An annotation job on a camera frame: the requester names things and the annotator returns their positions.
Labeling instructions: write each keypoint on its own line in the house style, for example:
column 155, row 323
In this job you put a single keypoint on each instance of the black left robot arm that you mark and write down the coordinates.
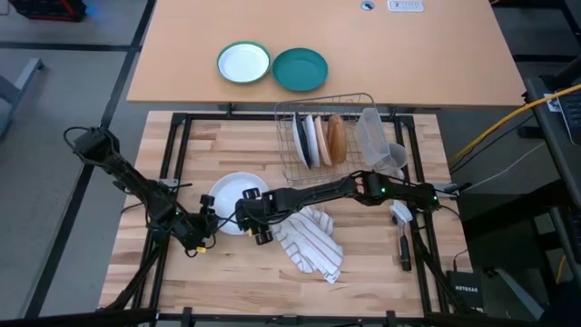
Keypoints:
column 136, row 186

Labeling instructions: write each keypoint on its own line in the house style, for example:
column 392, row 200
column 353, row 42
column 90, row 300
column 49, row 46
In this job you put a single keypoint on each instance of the blue patterned plate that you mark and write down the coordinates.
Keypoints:
column 299, row 141

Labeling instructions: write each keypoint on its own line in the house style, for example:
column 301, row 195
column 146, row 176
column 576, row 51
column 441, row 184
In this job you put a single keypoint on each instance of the white and black dish brush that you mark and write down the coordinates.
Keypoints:
column 401, row 213

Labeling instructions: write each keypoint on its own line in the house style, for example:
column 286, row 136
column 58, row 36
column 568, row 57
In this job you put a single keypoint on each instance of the black metal table frame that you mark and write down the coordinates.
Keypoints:
column 227, row 116

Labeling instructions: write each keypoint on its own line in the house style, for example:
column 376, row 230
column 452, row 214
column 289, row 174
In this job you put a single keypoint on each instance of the white power strip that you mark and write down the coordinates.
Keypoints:
column 405, row 5

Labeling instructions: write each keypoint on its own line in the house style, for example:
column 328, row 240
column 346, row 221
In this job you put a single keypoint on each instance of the black side desk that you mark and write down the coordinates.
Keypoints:
column 544, row 136

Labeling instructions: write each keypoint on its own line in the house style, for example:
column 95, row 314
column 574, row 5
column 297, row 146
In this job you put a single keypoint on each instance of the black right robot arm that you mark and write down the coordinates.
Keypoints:
column 327, row 191

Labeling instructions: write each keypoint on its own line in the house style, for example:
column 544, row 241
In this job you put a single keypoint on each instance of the large white plate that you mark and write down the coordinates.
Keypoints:
column 231, row 195

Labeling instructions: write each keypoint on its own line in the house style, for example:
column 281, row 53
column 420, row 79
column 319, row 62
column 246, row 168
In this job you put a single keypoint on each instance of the teal plate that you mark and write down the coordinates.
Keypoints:
column 299, row 69

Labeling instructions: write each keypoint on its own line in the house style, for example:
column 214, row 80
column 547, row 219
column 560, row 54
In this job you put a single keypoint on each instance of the white red-striped dish towel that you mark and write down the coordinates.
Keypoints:
column 308, row 240

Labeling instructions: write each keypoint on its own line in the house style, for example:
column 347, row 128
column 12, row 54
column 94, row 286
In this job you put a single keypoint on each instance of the black keyboard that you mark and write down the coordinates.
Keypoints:
column 572, row 118

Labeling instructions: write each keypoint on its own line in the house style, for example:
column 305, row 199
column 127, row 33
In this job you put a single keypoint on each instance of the clear measuring cup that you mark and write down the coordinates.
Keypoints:
column 397, row 156

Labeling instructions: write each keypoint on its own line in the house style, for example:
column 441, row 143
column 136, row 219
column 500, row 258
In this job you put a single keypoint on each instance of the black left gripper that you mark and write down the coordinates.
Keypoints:
column 202, row 231

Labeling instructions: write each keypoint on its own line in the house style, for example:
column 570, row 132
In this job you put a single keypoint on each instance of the light wooden desk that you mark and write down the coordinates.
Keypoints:
column 408, row 54

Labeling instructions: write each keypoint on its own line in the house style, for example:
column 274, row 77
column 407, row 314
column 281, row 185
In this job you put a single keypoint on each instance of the black crate with red trim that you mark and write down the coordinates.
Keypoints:
column 45, row 9

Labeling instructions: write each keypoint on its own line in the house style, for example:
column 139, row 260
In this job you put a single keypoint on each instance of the peach plate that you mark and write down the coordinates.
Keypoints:
column 323, row 141

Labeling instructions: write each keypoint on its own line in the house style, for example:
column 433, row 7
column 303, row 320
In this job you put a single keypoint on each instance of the black Netgear router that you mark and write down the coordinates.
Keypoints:
column 465, row 290

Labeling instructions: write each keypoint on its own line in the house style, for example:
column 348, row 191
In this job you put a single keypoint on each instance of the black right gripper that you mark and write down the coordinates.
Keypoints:
column 256, row 211

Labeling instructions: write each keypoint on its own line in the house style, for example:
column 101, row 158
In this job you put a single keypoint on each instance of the dark brown wooden plate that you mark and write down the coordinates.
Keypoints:
column 338, row 138

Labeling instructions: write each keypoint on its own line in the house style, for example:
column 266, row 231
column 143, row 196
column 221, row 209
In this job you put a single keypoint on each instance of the small white plate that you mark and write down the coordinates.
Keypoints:
column 312, row 141

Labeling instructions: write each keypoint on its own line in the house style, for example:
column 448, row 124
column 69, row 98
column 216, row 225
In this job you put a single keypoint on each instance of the clear plastic utensil holder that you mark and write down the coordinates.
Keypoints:
column 372, row 136

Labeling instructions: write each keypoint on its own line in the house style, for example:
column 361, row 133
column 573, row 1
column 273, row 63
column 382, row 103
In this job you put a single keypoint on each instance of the grey table leg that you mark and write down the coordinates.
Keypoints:
column 18, row 84

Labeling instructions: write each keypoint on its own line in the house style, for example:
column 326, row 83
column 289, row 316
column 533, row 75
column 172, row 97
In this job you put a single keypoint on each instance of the white plate with green rim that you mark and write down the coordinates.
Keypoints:
column 243, row 62

